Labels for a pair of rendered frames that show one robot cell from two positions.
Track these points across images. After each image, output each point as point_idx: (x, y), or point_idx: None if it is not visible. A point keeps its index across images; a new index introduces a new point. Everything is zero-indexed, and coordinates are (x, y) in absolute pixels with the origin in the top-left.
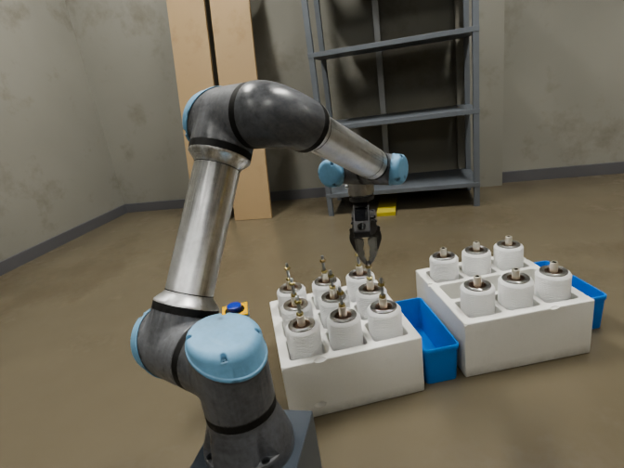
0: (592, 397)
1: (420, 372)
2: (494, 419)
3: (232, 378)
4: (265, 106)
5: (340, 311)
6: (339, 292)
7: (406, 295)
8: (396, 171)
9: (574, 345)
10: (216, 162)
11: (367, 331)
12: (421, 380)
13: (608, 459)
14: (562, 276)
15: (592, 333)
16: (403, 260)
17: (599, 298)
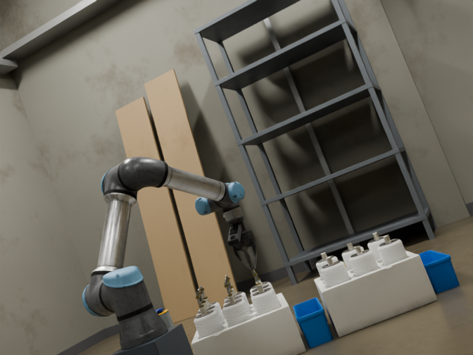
0: (417, 320)
1: (297, 335)
2: (343, 349)
3: (122, 285)
4: (131, 167)
5: (229, 299)
6: (225, 284)
7: (326, 312)
8: (232, 191)
9: (420, 296)
10: (116, 200)
11: (255, 314)
12: (300, 342)
13: (401, 342)
14: (390, 243)
15: (450, 290)
16: None
17: (443, 259)
